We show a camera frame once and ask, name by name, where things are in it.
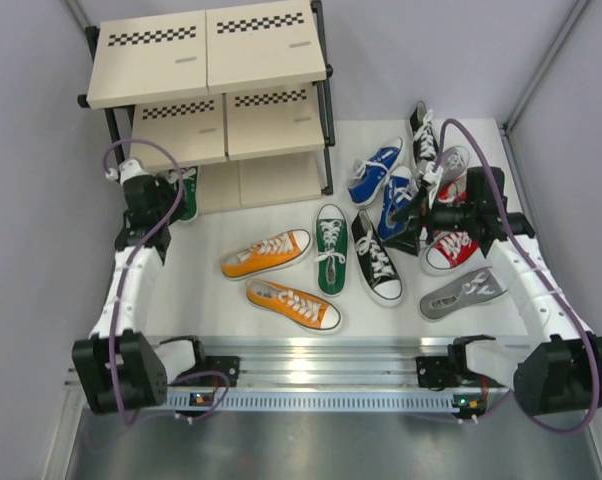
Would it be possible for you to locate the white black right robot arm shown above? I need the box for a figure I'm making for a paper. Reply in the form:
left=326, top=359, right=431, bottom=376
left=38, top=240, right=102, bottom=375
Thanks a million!
left=392, top=167, right=602, bottom=417

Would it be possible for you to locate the grey slotted cable duct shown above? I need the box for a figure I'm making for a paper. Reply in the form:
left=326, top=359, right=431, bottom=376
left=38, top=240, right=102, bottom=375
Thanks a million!
left=155, top=388, right=465, bottom=413

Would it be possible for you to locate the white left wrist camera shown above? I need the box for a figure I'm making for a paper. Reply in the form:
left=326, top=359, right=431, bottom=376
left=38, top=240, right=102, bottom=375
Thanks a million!
left=105, top=158, right=150, bottom=185

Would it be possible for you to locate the blue sneaker upper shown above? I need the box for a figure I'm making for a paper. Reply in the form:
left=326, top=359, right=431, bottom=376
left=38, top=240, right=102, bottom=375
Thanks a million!
left=347, top=137, right=405, bottom=207

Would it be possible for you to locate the black sneaker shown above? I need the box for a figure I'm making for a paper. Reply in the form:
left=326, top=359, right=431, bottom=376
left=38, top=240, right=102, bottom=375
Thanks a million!
left=351, top=210, right=404, bottom=308
left=409, top=101, right=439, bottom=170

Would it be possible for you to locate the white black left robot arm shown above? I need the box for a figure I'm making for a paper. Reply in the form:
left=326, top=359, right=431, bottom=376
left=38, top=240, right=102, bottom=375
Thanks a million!
left=72, top=161, right=239, bottom=415

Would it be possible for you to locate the aluminium mounting rail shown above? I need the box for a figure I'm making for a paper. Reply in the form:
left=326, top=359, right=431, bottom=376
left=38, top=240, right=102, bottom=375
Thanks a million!
left=63, top=335, right=602, bottom=396

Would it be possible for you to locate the red sneaker upper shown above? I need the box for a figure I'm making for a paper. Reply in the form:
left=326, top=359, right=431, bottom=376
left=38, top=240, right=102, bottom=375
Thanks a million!
left=436, top=179, right=467, bottom=204

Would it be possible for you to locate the black sneaker in middle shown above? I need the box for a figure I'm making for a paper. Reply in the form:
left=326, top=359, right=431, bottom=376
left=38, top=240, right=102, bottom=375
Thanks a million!
left=351, top=210, right=404, bottom=308

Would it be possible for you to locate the red sneaker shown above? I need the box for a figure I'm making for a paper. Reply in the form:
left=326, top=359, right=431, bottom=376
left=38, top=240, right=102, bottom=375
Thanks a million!
left=436, top=179, right=467, bottom=204
left=421, top=232, right=479, bottom=276

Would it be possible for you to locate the orange sneaker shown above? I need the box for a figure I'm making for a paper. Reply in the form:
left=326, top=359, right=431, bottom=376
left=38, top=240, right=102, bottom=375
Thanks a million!
left=219, top=229, right=312, bottom=280
left=245, top=278, right=343, bottom=334

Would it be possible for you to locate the grey sneaker at back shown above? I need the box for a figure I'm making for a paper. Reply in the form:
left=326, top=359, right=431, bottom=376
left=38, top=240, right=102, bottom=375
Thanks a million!
left=414, top=146, right=470, bottom=187

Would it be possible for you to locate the red sneaker lower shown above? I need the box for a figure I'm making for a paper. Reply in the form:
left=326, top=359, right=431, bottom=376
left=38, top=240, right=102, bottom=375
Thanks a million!
left=421, top=232, right=479, bottom=276

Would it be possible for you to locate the blue sneaker lower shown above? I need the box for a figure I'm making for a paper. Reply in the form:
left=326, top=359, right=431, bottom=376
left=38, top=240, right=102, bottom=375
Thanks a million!
left=377, top=165, right=416, bottom=241

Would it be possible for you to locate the black sneaker at back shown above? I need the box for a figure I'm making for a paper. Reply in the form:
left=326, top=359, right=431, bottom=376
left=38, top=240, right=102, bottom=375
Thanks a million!
left=409, top=101, right=439, bottom=170

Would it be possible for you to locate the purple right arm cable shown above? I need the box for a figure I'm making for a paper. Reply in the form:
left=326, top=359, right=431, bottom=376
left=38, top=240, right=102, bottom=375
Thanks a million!
left=435, top=118, right=602, bottom=435

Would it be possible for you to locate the grey sneaker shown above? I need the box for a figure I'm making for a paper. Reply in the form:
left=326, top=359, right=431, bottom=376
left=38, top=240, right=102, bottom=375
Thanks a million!
left=419, top=268, right=506, bottom=322
left=414, top=146, right=470, bottom=187

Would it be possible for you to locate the green sneaker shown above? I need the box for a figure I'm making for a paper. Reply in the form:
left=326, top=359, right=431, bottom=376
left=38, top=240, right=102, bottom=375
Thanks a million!
left=315, top=204, right=348, bottom=297
left=163, top=167, right=199, bottom=223

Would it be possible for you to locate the blue sneaker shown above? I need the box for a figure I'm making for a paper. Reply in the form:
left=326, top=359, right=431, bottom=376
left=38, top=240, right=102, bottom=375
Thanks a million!
left=377, top=165, right=416, bottom=241
left=347, top=137, right=405, bottom=207

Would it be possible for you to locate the grey sneaker in front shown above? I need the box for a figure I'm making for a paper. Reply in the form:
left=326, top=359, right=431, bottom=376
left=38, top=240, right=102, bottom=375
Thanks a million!
left=419, top=268, right=506, bottom=322

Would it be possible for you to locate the beige black shoe shelf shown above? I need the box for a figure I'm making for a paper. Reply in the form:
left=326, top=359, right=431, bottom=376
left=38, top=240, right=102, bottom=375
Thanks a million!
left=78, top=1, right=335, bottom=214

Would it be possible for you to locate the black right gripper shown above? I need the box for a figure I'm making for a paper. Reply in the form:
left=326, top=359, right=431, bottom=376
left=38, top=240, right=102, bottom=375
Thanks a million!
left=382, top=186, right=476, bottom=257

